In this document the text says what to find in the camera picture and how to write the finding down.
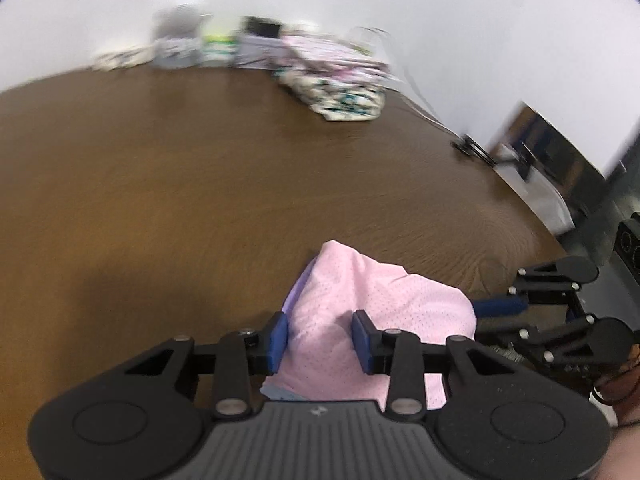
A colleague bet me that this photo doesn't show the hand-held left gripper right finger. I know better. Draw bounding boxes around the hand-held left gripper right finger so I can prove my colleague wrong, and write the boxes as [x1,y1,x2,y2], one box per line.
[351,310,521,421]

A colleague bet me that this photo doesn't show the wooden chair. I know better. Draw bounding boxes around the wooden chair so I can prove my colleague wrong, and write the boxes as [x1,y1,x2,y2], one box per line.
[487,101,626,211]

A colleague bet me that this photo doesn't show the white robot figure speaker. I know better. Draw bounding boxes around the white robot figure speaker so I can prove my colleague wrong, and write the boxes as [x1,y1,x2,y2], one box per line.
[150,0,206,68]

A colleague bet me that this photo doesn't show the small black box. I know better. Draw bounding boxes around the small black box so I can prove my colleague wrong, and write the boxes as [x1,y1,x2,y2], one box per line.
[241,16,281,40]

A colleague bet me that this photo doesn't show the dark draped cloth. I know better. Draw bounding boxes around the dark draped cloth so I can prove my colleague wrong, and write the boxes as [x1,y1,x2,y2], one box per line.
[520,110,608,206]

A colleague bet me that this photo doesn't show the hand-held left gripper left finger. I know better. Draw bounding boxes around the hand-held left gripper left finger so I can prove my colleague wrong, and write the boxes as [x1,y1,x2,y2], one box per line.
[117,311,291,421]

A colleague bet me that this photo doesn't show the white power strip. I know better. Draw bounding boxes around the white power strip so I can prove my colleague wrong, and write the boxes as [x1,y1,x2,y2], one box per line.
[92,47,153,71]

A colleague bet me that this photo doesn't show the white cable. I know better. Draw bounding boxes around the white cable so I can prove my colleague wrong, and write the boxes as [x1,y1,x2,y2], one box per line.
[350,25,461,138]

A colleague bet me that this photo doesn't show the folded pink floral clothes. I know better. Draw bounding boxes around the folded pink floral clothes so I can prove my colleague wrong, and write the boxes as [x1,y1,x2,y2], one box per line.
[277,34,391,81]

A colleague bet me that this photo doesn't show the folded cream green-print clothes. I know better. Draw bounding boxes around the folded cream green-print clothes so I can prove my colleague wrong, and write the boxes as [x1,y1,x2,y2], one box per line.
[277,67,387,122]

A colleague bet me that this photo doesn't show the person's right hand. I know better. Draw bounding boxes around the person's right hand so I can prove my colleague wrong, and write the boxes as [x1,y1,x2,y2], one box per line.
[592,342,640,428]

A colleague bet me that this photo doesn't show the pastel pink blue garment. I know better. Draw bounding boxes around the pastel pink blue garment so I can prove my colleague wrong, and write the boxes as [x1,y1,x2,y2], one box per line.
[260,240,476,408]

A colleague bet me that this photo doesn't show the grey box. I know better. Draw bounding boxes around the grey box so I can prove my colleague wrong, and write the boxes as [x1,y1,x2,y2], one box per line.
[234,32,288,68]

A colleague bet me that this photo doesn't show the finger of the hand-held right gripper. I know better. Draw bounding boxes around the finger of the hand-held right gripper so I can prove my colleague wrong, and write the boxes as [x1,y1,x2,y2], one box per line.
[475,314,635,377]
[472,255,600,319]

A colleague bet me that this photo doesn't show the small green white boxes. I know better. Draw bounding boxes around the small green white boxes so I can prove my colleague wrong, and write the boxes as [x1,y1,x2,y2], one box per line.
[200,20,238,66]

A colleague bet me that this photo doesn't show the white bag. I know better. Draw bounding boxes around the white bag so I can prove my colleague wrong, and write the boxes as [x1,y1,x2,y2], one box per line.
[495,160,576,233]

